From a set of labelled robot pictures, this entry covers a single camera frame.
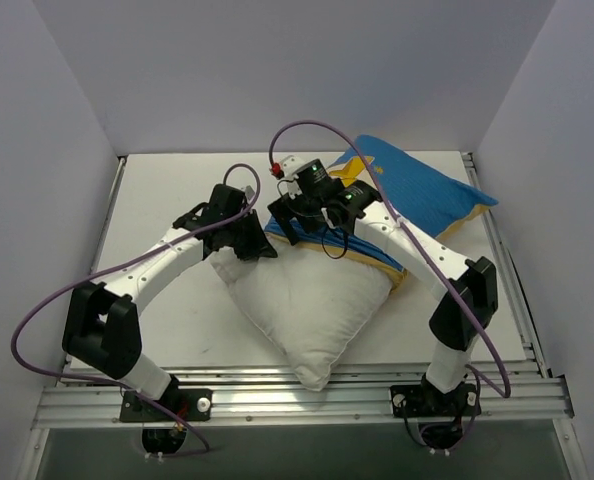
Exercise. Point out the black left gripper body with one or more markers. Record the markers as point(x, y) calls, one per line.
point(247, 235)

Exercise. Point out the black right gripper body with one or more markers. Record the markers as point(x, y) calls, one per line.
point(283, 218)

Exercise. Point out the white pillow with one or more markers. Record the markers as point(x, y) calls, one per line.
point(308, 305)

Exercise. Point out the blue Pikachu pillowcase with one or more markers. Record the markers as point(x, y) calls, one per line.
point(436, 203)

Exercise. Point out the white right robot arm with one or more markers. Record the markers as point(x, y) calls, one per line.
point(465, 289)

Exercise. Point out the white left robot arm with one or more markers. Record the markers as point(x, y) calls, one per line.
point(102, 326)

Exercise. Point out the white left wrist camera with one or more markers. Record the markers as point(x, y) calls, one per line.
point(249, 193)

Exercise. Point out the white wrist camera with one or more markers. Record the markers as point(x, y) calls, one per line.
point(249, 193)
point(286, 167)

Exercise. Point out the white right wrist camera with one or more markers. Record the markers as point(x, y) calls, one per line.
point(286, 167)

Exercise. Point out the aluminium left side rail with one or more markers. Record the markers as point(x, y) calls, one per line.
point(104, 201)

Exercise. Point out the aluminium rail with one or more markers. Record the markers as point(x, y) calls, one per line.
point(512, 330)
point(104, 201)

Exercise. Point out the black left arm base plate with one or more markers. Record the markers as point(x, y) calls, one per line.
point(192, 405)

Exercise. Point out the aluminium front rail frame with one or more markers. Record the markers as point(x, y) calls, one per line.
point(355, 394)

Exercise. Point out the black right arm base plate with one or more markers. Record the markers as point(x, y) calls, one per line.
point(423, 400)

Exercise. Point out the aluminium right side rail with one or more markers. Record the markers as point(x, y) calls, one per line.
point(512, 330)

